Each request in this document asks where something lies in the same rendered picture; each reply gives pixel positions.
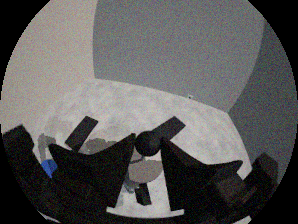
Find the french press coffee maker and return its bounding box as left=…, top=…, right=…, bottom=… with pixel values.
left=122, top=132, right=164, bottom=206

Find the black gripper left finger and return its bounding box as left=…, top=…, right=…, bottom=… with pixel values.
left=48, top=133, right=136, bottom=209

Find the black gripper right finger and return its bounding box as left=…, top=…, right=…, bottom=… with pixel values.
left=160, top=137, right=243, bottom=210

